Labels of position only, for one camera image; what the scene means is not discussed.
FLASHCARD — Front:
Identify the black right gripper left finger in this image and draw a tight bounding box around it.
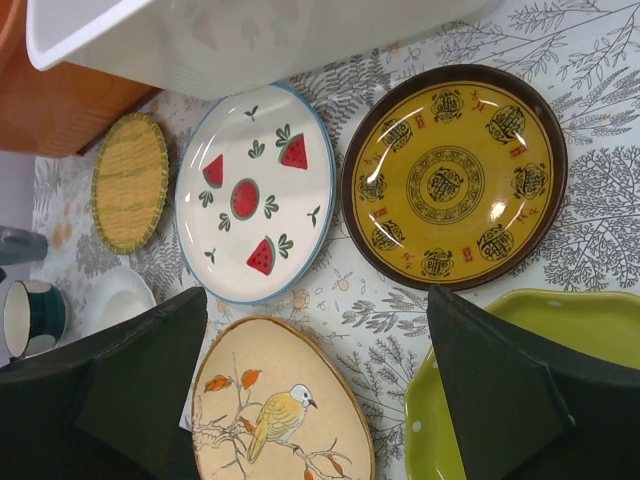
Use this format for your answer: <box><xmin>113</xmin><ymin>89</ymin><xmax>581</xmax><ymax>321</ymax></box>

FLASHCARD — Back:
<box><xmin>1</xmin><ymin>287</ymin><xmax>207</xmax><ymax>479</ymax></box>

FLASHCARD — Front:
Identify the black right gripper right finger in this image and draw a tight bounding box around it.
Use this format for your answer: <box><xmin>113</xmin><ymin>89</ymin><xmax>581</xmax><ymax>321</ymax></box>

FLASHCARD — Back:
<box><xmin>427</xmin><ymin>286</ymin><xmax>639</xmax><ymax>479</ymax></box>

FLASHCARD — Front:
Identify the green polka dot plate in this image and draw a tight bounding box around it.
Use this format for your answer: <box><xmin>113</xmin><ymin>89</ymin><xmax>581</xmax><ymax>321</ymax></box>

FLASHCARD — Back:
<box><xmin>405</xmin><ymin>289</ymin><xmax>639</xmax><ymax>479</ymax></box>

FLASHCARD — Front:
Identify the beige bird pattern plate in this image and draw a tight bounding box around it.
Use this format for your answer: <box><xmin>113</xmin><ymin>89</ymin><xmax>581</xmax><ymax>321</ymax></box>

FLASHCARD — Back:
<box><xmin>191</xmin><ymin>316</ymin><xmax>376</xmax><ymax>479</ymax></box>

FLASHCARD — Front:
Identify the white watermelon pattern plate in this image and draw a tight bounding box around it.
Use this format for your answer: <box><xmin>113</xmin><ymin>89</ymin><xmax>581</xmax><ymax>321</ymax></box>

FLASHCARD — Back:
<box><xmin>175</xmin><ymin>84</ymin><xmax>336</xmax><ymax>304</ymax></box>

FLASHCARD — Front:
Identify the orange plastic bin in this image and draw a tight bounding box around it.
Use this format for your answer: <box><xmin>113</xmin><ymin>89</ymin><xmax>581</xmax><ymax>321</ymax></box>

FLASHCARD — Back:
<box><xmin>1</xmin><ymin>1</ymin><xmax>159</xmax><ymax>157</ymax></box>

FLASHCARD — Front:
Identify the white plastic bin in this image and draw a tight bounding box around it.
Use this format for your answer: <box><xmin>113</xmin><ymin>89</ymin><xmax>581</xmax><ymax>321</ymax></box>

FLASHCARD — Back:
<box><xmin>26</xmin><ymin>0</ymin><xmax>497</xmax><ymax>100</ymax></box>

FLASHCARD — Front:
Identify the small white bowl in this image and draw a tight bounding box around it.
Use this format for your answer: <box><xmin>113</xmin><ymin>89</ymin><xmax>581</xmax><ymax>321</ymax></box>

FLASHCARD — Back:
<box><xmin>83</xmin><ymin>266</ymin><xmax>156</xmax><ymax>335</ymax></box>

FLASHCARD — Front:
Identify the teal white dotted mug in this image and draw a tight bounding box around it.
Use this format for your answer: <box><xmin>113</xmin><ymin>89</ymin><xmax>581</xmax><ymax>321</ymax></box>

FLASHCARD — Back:
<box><xmin>3</xmin><ymin>280</ymin><xmax>69</xmax><ymax>358</ymax></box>

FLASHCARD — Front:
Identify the floral patterned table mat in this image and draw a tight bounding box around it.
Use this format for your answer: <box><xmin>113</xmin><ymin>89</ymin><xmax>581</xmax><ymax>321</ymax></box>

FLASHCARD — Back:
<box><xmin>31</xmin><ymin>1</ymin><xmax>639</xmax><ymax>451</ymax></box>

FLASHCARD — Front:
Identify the round woven bamboo mat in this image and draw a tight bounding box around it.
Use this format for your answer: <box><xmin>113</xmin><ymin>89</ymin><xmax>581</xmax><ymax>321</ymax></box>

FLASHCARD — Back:
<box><xmin>91</xmin><ymin>112</ymin><xmax>169</xmax><ymax>255</ymax></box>

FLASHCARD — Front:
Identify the yellow brown patterned plate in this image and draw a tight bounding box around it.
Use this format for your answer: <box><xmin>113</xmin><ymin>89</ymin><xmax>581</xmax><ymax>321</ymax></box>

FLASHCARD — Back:
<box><xmin>341</xmin><ymin>64</ymin><xmax>568</xmax><ymax>290</ymax></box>

